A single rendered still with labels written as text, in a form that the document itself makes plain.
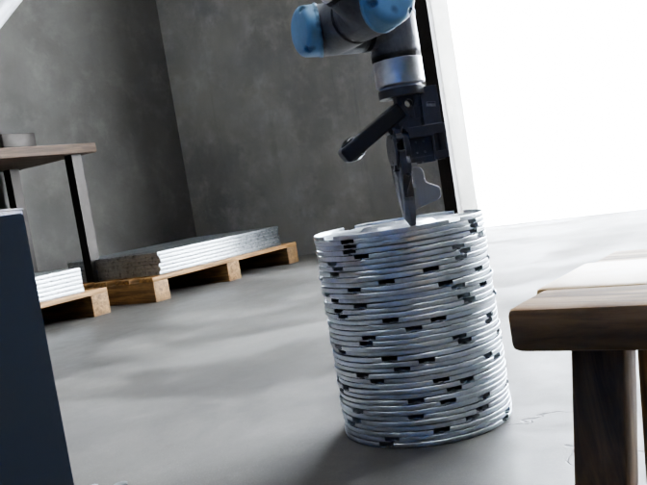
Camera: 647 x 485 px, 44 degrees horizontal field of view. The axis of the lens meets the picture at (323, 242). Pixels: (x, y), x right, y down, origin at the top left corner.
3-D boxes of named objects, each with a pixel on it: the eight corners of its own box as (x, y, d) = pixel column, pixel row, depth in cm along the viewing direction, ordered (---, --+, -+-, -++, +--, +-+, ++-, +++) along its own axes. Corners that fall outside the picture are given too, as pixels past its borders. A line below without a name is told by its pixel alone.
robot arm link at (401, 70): (376, 60, 119) (368, 68, 127) (381, 90, 119) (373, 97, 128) (426, 52, 120) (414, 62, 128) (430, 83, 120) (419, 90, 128)
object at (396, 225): (283, 243, 143) (282, 240, 143) (408, 218, 158) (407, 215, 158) (382, 239, 118) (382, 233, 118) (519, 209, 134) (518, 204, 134)
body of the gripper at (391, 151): (451, 161, 121) (438, 80, 120) (395, 169, 120) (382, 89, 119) (439, 163, 129) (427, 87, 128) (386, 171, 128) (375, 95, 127)
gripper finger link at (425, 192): (448, 222, 122) (438, 162, 121) (409, 229, 122) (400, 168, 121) (443, 222, 125) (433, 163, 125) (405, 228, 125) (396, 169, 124)
